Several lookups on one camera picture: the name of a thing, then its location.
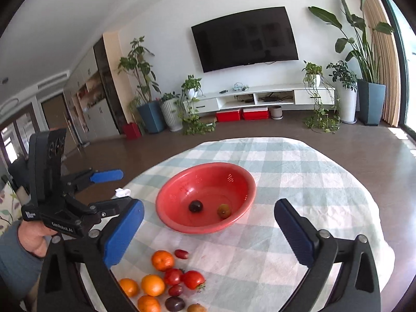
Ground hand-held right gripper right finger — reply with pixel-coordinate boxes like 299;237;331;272
275;198;381;312

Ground small red box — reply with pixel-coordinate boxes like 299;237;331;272
123;123;142;140

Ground white television cabinet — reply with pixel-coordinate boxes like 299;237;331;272
184;83;336;115

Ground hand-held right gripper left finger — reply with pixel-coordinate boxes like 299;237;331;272
36;198;145;312

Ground beige curtain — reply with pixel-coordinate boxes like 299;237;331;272
349;0;402;127

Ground red storage box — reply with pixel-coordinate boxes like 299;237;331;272
242;107;270;120
216;110;242;123

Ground red plastic colander bowl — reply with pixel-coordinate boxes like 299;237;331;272
155;162;257;234

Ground plant in white ribbed pot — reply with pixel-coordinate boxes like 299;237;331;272
160;92;184;132

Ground wall-mounted black television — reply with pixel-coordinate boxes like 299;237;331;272
191;6;300;73

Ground person's left forearm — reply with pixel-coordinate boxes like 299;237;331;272
0;221;44;303

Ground broad-leaf plant in dark blue pot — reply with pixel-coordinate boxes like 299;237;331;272
308;0;395;126

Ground bushy plant in tall white pot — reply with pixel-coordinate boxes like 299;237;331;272
326;60;358;124

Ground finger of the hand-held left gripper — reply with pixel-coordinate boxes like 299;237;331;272
70;198;132;231
62;169;124;196

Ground floral print cushion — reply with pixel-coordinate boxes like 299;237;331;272
0;182;23;231

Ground leafy tree in blue pot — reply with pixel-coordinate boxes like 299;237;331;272
118;36;166;134

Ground trailing pothos in white pot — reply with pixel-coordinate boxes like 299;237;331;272
177;75;216;135

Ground black framed glass door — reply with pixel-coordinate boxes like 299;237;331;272
380;0;416;137

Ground orange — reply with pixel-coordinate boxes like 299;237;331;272
118;278;140;298
151;250;175;272
137;295;162;312
141;274;166;296

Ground hanging pothos in white pot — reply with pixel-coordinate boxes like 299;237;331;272
302;60;341;134

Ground green white checked tablecloth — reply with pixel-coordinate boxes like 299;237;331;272
75;136;395;312

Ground built-in wall cabinet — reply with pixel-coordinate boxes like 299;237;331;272
63;34;128;144

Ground person's left hand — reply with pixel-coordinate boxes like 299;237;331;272
18;221;56;259

